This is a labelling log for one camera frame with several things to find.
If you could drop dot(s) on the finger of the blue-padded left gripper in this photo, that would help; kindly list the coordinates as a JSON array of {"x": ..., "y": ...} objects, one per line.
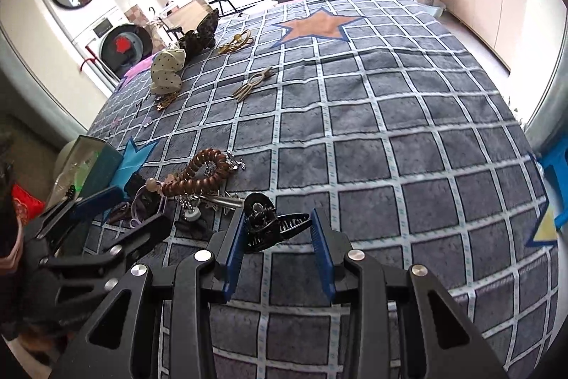
[{"x": 90, "y": 206}]

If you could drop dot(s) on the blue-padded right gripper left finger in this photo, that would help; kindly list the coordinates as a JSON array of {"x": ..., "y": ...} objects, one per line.
[{"x": 231, "y": 253}]

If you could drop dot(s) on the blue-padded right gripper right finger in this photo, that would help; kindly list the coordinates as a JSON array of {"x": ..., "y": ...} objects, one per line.
[{"x": 330, "y": 248}]

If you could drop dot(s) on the black hair claw clip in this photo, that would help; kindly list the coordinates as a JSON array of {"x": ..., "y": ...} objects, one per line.
[{"x": 264, "y": 228}]

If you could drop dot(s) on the silver star hair clip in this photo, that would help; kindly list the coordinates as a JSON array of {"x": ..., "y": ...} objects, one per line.
[{"x": 220, "y": 201}]

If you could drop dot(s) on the beige jewelry tray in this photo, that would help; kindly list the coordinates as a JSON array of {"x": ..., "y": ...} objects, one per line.
[{"x": 105, "y": 162}]

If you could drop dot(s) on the green translucent bangle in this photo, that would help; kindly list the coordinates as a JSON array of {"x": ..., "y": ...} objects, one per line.
[{"x": 81, "y": 171}]

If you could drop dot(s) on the red embroidered cushion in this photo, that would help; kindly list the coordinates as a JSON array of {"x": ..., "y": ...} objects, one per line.
[{"x": 27, "y": 207}]

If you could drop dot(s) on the grey plaid bedspread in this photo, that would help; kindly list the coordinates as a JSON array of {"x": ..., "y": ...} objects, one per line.
[{"x": 379, "y": 115}]

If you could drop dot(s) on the white washing machine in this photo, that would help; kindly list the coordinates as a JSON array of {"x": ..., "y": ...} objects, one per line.
[{"x": 83, "y": 32}]

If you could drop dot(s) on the wooden folding chair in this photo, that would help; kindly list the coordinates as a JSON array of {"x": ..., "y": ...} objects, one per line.
[{"x": 176, "y": 21}]

